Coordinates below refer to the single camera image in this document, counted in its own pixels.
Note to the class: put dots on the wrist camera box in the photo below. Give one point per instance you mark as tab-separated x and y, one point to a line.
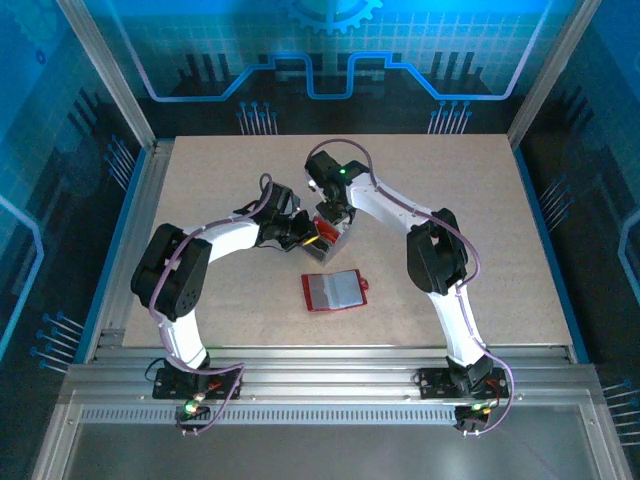
298	202
310	182

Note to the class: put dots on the aluminium table rail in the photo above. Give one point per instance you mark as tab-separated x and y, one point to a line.
325	372

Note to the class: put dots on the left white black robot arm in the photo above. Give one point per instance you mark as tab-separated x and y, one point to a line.
227	240

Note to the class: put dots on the aluminium frame post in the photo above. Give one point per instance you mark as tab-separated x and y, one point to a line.
548	75
110	75

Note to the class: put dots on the aluminium side rail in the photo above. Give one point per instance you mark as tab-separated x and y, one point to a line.
149	190

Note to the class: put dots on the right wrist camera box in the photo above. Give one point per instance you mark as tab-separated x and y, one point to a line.
310	182

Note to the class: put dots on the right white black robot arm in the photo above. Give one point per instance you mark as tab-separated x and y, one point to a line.
385	200

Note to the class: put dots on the red credit card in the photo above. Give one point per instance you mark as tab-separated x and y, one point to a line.
327	231

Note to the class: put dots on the red card holder wallet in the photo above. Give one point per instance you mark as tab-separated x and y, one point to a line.
345	290

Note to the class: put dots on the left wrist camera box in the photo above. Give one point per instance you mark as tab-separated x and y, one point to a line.
298	202

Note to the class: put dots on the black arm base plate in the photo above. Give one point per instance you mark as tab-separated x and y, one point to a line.
432	387
167	389

